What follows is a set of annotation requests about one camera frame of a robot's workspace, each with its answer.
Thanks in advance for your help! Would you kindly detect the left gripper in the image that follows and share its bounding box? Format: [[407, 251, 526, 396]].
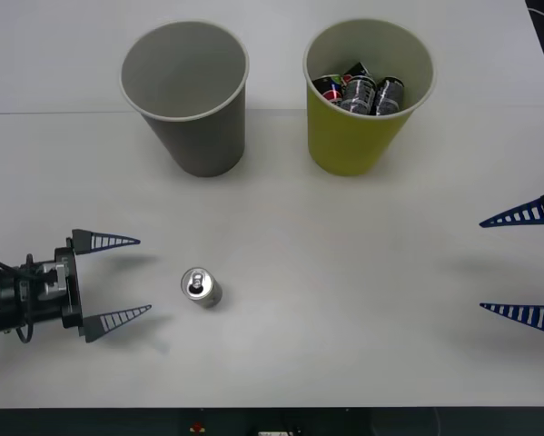
[[24, 228, 153, 344]]

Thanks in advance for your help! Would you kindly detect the silver drink can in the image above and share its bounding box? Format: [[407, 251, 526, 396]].
[[179, 266, 223, 311]]

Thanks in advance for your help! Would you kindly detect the black white patterned can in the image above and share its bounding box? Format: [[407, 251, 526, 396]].
[[341, 74, 378, 115], [371, 75, 407, 117]]

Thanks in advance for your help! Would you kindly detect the yellow-green plastic bin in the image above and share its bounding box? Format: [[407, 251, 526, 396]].
[[302, 17, 438, 178]]

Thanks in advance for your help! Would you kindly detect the dark blue red can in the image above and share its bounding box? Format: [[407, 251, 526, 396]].
[[312, 74, 345, 104]]

